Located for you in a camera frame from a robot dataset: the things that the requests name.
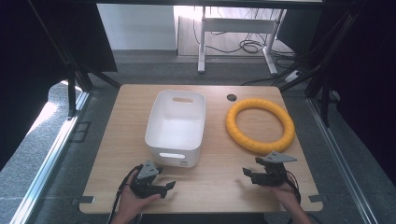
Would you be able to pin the white desk frame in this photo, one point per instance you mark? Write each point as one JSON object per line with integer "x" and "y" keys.
{"x": 236, "y": 25}

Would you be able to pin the black curtain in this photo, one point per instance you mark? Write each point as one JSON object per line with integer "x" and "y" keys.
{"x": 367, "y": 77}
{"x": 28, "y": 62}

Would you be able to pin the person's right hand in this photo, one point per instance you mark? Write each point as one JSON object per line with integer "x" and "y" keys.
{"x": 285, "y": 194}

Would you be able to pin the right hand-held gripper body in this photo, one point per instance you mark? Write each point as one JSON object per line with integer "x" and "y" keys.
{"x": 275, "y": 171}

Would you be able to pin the white plastic basket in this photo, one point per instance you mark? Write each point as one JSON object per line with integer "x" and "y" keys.
{"x": 174, "y": 130}

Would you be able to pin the black metal stand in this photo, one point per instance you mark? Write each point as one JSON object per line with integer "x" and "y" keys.
{"x": 72, "y": 90}
{"x": 323, "y": 93}

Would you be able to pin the aluminium rail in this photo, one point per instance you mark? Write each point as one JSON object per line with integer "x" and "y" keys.
{"x": 49, "y": 161}
{"x": 339, "y": 158}

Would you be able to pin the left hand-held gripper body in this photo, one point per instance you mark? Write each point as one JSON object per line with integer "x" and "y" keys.
{"x": 146, "y": 183}

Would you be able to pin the person's left hand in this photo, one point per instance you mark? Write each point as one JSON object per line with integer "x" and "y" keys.
{"x": 132, "y": 200}

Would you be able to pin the dark floor outlet cover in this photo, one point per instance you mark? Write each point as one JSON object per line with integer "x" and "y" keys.
{"x": 81, "y": 132}

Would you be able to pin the white power strip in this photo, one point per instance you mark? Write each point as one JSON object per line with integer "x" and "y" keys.
{"x": 293, "y": 75}

